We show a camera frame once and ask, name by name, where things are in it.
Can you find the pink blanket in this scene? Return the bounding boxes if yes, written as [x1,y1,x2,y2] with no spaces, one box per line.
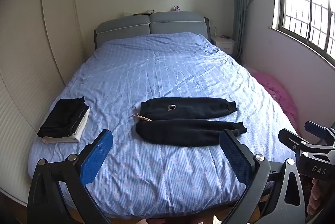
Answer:
[243,64,299,130]

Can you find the person's right hand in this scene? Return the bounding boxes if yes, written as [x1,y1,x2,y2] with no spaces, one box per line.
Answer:
[307,178,325,216]

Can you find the white louvered wardrobe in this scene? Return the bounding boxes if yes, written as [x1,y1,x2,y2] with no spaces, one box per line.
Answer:
[0,0,85,207]

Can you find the grey upholstered headboard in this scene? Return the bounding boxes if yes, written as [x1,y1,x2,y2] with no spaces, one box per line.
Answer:
[94,11,210,50]

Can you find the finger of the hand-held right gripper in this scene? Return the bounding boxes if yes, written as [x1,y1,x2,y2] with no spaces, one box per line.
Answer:
[278,129,335,154]
[305,121,335,141]

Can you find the barred window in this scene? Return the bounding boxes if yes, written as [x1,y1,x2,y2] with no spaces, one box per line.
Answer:
[271,0,335,69]

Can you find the green curtain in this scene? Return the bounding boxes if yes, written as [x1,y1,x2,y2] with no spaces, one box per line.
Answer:
[232,0,249,59]

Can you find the navy blue pants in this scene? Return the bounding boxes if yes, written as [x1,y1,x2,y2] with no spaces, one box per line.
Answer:
[131,97,248,147]

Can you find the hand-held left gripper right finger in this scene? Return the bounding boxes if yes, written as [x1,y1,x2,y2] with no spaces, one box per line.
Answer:
[219,129,306,224]

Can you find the bed with blue sheet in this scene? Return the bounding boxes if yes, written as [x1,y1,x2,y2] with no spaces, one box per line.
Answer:
[27,32,300,218]

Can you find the folded black pants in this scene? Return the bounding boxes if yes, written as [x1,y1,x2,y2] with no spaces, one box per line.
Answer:
[37,96,89,139]

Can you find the folded white garment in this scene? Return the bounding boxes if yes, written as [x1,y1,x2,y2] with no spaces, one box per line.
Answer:
[42,107,91,144]

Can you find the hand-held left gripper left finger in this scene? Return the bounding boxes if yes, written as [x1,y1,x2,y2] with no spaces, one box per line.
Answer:
[27,129,113,224]

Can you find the white nightstand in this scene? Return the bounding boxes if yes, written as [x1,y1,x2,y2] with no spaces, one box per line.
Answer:
[211,35,236,55]

